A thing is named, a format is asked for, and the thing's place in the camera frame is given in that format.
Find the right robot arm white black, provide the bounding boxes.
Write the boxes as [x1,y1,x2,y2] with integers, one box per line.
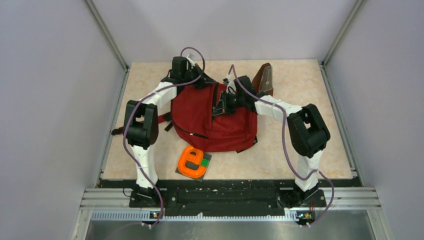
[212,76,331,206]

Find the brown wooden metronome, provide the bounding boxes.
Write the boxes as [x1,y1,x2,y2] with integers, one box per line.
[252,62,274,96]

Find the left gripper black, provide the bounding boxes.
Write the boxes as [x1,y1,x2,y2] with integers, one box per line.
[181,63,215,90]

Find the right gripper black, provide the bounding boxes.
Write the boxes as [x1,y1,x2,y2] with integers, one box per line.
[211,91,245,118]

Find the red backpack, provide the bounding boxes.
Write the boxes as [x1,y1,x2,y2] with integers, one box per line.
[111,82,259,154]

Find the orange plastic letter toy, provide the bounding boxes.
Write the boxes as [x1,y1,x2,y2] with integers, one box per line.
[177,145,207,179]

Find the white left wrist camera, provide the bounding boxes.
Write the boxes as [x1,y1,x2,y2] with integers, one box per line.
[186,53,196,69]

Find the green toy block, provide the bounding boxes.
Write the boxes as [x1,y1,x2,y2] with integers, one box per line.
[200,158,210,168]

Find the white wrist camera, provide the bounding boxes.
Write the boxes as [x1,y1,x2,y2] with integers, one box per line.
[186,53,196,69]
[223,78,237,95]

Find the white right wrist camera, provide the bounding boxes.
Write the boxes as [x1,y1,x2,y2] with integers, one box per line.
[223,78,237,95]

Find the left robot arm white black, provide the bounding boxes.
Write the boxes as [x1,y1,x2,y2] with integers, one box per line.
[122,56,206,207]

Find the aluminium frame post right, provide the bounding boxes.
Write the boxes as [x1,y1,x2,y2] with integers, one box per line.
[321,0,367,68]

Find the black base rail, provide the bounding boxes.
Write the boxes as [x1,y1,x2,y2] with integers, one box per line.
[99,178,362,220]

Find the aluminium frame post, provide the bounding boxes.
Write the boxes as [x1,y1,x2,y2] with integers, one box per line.
[321,0,367,68]
[82,0,130,72]

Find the aluminium frame post left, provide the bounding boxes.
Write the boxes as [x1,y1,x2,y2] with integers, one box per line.
[82,0,130,72]

